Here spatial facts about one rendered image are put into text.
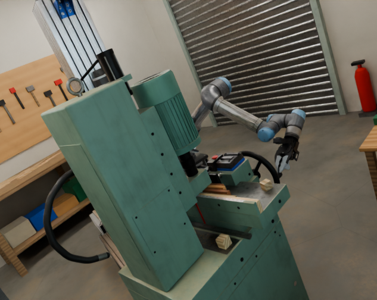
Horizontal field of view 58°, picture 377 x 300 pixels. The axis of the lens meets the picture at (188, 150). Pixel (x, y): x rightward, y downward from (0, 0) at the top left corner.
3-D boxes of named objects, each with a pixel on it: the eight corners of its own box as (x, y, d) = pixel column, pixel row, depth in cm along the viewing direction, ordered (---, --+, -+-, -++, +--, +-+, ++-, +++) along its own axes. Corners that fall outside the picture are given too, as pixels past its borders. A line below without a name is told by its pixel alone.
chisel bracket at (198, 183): (213, 185, 145) (206, 168, 142) (192, 204, 137) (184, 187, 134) (201, 184, 150) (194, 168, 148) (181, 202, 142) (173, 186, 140)
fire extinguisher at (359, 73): (382, 108, 369) (370, 56, 350) (376, 116, 358) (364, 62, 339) (364, 110, 383) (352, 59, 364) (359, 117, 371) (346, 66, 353)
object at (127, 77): (139, 91, 120) (117, 45, 115) (122, 100, 115) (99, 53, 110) (127, 94, 126) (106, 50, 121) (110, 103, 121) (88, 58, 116)
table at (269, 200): (302, 183, 140) (298, 171, 138) (264, 230, 122) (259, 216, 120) (201, 177, 185) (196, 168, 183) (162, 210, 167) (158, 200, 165)
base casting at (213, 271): (281, 219, 145) (274, 202, 142) (196, 326, 111) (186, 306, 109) (207, 208, 178) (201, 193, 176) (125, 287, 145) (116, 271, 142)
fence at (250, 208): (260, 213, 121) (255, 201, 119) (258, 216, 120) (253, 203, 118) (160, 199, 166) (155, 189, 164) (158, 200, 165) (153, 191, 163)
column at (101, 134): (206, 252, 130) (124, 77, 108) (167, 294, 117) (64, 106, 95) (170, 241, 147) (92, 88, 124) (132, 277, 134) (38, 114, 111)
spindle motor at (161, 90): (209, 137, 136) (180, 65, 127) (181, 159, 126) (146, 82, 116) (181, 139, 150) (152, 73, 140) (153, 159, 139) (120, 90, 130)
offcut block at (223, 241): (232, 243, 129) (228, 234, 128) (226, 250, 127) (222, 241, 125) (224, 240, 132) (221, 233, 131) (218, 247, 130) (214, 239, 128)
